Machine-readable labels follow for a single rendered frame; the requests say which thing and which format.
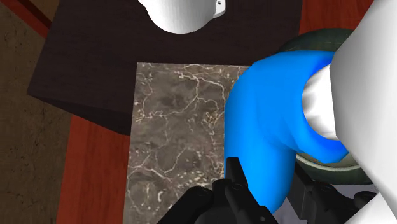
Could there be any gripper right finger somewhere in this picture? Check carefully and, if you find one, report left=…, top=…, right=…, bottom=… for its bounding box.
left=286, top=162, right=378, bottom=224

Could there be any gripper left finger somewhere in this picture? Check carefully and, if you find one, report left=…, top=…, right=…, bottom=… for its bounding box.
left=157, top=156, right=279, bottom=224

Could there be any blue and white cup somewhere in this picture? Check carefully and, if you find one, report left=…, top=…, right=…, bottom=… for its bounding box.
left=223, top=49, right=350, bottom=215

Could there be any grey marble table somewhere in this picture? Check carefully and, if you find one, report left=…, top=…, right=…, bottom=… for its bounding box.
left=122, top=62, right=253, bottom=224

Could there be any large smooth white object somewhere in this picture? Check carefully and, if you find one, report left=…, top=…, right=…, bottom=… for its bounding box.
left=330, top=0, right=397, bottom=224

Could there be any dark green bowl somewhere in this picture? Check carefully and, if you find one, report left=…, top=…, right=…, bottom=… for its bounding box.
left=277, top=28, right=376, bottom=186

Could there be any dark brown robot stand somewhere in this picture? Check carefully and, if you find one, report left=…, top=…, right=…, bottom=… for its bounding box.
left=27, top=0, right=303, bottom=136

